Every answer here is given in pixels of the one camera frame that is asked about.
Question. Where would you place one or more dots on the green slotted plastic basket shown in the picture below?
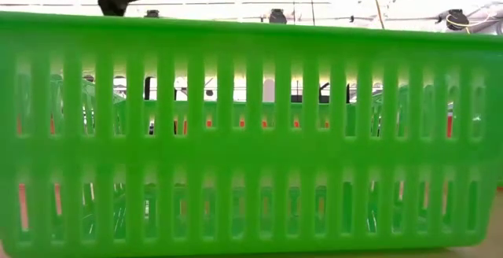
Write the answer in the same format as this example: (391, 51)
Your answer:
(251, 152)

